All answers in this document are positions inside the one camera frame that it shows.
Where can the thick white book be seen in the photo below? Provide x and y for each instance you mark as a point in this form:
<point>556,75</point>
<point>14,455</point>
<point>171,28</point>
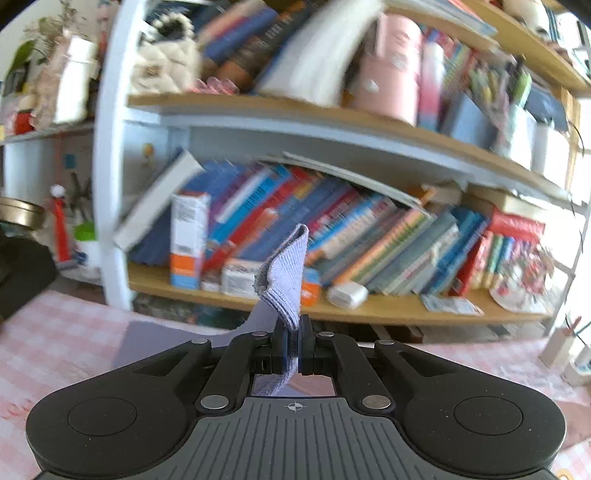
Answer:
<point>157,203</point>

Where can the row of stationery holders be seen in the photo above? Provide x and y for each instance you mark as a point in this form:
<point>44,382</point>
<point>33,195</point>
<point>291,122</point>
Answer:
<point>517,124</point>

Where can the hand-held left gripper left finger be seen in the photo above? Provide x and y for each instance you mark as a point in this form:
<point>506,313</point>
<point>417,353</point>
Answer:
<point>231,369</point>

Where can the black box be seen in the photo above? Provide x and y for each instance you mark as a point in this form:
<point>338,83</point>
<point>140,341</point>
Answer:
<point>23,272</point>

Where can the green potted plant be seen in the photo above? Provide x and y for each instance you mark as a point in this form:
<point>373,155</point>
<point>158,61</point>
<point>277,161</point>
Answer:
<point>23,55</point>

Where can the small white case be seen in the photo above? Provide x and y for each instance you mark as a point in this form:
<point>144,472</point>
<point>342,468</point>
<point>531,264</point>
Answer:
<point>347,295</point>

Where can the white desk pen holder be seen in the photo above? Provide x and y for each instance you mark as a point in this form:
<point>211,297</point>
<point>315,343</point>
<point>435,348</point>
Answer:
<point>561,346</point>

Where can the pink hair clip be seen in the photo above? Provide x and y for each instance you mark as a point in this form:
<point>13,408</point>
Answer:
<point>217,85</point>

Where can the pink checked tablecloth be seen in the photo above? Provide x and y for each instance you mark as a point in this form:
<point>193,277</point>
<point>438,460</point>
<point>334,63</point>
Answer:
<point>46,346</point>

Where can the light blue booklet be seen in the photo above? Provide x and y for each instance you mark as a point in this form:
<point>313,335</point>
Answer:
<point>452,305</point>

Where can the red tassel ornament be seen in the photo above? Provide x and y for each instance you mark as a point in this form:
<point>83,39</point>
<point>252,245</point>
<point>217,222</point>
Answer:
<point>61,226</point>

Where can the row of colourful books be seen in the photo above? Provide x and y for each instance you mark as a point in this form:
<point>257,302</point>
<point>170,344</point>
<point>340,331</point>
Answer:
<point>392,230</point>

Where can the pink round container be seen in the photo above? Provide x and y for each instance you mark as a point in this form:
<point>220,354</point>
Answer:
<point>392,74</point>

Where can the tall orange white carton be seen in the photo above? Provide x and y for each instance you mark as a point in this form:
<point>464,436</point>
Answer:
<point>187,240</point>

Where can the cream white container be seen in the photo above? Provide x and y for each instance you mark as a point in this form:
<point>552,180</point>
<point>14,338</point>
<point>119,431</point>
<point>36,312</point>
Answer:
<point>74,78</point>

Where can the purple knit sweater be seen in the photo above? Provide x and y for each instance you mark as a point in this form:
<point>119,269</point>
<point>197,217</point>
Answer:
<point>286,272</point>

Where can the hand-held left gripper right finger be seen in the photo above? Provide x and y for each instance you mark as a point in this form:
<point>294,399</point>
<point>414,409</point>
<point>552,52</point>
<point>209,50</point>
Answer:
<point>351,369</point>

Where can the colourful paper decoration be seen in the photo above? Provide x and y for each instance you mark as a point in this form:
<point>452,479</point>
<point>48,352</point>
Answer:
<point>526,281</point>

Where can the cream quilted handbag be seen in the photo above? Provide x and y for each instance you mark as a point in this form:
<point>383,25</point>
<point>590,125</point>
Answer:
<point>166,64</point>

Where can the white wooden bookshelf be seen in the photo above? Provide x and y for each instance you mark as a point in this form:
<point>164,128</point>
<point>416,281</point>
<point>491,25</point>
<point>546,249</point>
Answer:
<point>111,184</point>

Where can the red and white jar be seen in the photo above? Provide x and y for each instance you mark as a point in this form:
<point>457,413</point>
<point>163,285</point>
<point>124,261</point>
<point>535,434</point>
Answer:
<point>24,123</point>

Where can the small orange white carton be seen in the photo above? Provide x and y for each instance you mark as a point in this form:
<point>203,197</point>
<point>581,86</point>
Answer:
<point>240,277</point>

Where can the white tub with green lid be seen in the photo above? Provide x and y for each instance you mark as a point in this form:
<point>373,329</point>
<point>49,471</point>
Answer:
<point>87,249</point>

